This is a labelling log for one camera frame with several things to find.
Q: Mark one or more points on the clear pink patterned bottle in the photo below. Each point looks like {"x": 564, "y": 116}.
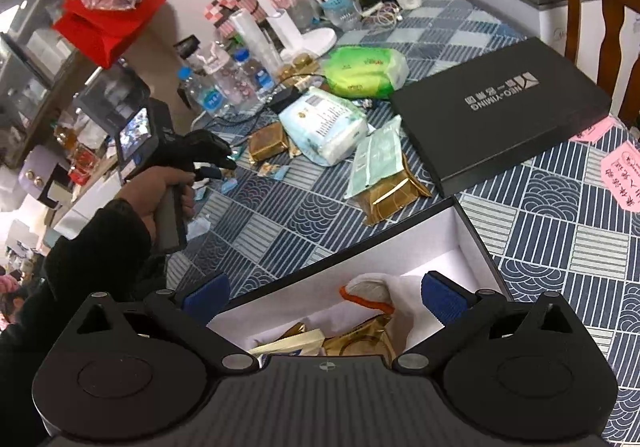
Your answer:
{"x": 230, "y": 78}

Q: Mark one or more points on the turquoise pen holder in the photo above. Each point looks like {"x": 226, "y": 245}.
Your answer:
{"x": 343, "y": 14}

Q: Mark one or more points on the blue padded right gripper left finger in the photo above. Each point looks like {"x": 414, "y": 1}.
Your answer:
{"x": 207, "y": 298}

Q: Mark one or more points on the green tissue pack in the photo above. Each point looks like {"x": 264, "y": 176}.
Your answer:
{"x": 357, "y": 72}

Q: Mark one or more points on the black box lid with logo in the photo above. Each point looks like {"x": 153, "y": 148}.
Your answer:
{"x": 482, "y": 117}

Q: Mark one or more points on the gold packet under wipes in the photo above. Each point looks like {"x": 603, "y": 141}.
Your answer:
{"x": 390, "y": 195}

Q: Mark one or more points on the grey side cabinet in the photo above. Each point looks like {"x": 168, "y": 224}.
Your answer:
{"x": 547, "y": 20}

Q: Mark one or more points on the white blue tissue pack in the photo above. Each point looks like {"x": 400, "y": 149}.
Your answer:
{"x": 324, "y": 127}

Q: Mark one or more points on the small blue cap bottle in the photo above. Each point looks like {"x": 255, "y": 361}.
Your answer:
{"x": 254, "y": 70}

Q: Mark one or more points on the pale green wipes sachet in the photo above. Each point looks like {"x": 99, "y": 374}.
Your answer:
{"x": 377, "y": 157}

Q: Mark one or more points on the gold mooncake packet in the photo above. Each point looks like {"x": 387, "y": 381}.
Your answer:
{"x": 367, "y": 339}

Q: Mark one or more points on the pink checkered box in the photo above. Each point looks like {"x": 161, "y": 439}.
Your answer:
{"x": 218, "y": 13}

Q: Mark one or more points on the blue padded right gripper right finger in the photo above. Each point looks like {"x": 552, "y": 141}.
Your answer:
{"x": 446, "y": 300}

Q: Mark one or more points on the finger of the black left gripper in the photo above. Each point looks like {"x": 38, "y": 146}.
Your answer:
{"x": 211, "y": 171}
{"x": 203, "y": 146}

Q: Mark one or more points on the dark glass door cabinet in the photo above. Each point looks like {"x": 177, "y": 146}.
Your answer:
{"x": 34, "y": 58}

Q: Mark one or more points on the gold packet on table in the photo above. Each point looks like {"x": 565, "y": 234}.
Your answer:
{"x": 267, "y": 142}

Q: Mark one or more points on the open black gift box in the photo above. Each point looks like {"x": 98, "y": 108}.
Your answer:
{"x": 335, "y": 294}

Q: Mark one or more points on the pink sticky note small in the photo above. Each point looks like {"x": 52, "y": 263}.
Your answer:
{"x": 595, "y": 132}

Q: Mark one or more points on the red gift bag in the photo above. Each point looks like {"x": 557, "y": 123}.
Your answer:
{"x": 104, "y": 35}

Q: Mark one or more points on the gripper mounted camera screen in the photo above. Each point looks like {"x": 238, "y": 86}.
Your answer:
{"x": 136, "y": 132}

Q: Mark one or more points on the blue cap water bottle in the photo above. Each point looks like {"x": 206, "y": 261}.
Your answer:
{"x": 200, "y": 91}

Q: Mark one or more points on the clear plastic roll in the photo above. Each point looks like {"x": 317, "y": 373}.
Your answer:
{"x": 255, "y": 41}

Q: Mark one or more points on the pink sticky note large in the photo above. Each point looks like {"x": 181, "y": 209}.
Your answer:
{"x": 620, "y": 174}

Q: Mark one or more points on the person's left hand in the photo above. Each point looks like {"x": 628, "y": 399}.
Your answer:
{"x": 145, "y": 191}

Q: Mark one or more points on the black power adapter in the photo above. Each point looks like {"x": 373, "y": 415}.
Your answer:
{"x": 282, "y": 99}

